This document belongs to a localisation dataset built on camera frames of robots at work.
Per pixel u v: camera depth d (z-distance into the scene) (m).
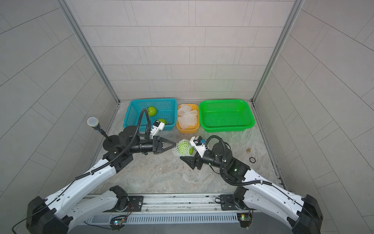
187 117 0.99
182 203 0.72
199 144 0.57
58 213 0.38
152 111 1.02
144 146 0.58
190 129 0.96
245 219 0.68
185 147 0.61
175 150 0.62
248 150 0.89
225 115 1.09
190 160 0.58
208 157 0.59
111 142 0.91
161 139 0.61
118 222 0.64
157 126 0.63
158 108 1.08
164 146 0.60
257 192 0.47
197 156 0.59
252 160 0.86
